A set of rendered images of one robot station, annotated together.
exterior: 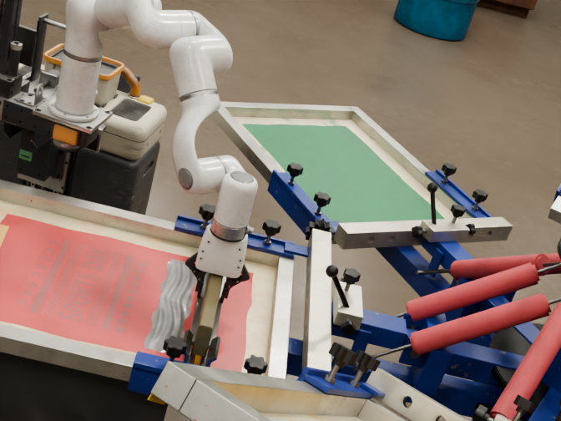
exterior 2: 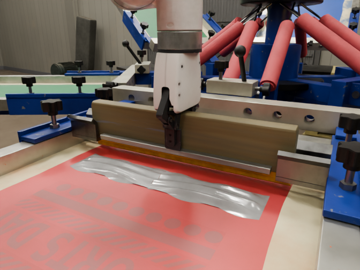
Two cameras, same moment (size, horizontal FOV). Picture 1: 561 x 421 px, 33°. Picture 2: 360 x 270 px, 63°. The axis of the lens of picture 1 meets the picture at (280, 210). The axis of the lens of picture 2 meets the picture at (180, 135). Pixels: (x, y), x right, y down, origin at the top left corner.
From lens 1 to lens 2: 185 cm
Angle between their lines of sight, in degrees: 53
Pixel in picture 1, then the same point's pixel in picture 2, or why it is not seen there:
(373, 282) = not seen: hidden behind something
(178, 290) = (135, 171)
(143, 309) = (165, 204)
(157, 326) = (212, 197)
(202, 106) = not seen: outside the picture
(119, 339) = (240, 242)
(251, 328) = not seen: hidden behind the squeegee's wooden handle
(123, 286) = (103, 211)
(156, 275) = (94, 181)
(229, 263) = (196, 85)
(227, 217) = (197, 15)
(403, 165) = (43, 81)
